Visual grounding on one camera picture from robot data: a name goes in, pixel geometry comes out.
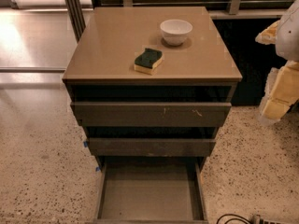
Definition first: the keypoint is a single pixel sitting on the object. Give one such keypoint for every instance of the blue tape piece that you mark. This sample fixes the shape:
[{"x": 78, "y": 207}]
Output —
[
  {"x": 98, "y": 169},
  {"x": 85, "y": 144}
]

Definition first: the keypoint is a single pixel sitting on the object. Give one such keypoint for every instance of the top drawer front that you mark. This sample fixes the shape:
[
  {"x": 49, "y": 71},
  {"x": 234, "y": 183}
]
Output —
[{"x": 150, "y": 114}]

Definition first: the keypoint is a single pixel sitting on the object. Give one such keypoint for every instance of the green and yellow sponge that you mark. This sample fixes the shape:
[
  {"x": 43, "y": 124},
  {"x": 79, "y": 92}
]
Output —
[{"x": 148, "y": 61}]

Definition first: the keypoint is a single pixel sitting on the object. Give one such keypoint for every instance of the dark vertical post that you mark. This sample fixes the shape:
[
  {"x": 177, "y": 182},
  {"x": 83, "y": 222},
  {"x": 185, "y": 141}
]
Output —
[{"x": 76, "y": 16}]

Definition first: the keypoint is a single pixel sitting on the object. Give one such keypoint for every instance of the open bottom drawer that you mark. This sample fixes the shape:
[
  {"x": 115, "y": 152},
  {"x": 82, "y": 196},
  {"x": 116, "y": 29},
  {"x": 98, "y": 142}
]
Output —
[{"x": 155, "y": 192}]

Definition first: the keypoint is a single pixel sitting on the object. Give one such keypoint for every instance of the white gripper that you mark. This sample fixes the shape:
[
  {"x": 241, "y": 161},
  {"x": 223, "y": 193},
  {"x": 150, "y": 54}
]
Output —
[{"x": 289, "y": 36}]

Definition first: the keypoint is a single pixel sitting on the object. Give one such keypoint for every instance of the grey power strip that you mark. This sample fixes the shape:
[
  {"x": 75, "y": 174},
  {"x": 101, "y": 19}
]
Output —
[{"x": 257, "y": 219}]

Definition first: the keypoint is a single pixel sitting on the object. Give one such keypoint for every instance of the white ceramic bowl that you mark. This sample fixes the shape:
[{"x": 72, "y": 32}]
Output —
[{"x": 175, "y": 32}]

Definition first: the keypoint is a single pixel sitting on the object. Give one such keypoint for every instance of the middle drawer front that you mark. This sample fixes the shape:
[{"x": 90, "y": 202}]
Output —
[{"x": 151, "y": 147}]

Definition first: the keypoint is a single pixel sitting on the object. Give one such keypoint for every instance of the blue tape piece lower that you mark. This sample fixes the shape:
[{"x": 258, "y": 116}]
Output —
[{"x": 98, "y": 169}]

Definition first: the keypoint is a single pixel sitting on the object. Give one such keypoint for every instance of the blue tape piece upper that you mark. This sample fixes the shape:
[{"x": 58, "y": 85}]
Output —
[{"x": 85, "y": 144}]

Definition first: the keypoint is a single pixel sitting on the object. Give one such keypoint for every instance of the brown drawer cabinet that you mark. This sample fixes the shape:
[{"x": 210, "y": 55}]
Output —
[{"x": 201, "y": 70}]

